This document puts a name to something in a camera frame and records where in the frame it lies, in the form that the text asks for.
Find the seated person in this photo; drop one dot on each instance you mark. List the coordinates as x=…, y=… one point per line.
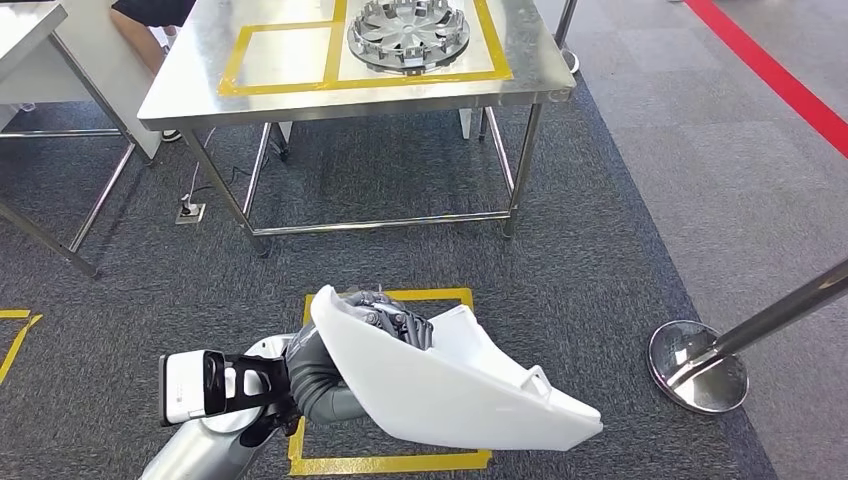
x=136, y=40

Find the red barrier belt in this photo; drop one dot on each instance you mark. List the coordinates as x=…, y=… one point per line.
x=768, y=66

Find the white plastic shell part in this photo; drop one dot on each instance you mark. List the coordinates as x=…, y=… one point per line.
x=430, y=397

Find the grey plastic wheel cover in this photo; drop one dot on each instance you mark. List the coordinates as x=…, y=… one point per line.
x=407, y=33

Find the stainless steel workbench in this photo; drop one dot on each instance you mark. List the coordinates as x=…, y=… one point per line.
x=199, y=79

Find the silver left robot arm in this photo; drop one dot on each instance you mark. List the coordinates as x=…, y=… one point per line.
x=199, y=450

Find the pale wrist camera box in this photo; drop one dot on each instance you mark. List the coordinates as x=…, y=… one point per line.
x=182, y=391

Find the white side desk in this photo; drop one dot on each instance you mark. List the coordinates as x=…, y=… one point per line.
x=99, y=66

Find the floor power outlet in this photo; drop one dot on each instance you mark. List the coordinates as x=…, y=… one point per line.
x=190, y=213

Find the yellow tape on workbench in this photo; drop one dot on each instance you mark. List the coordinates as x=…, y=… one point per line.
x=333, y=53

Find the chrome stanchion post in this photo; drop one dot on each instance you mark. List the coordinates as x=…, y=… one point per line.
x=696, y=371
x=564, y=26

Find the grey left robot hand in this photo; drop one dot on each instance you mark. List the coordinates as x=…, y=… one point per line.
x=397, y=318

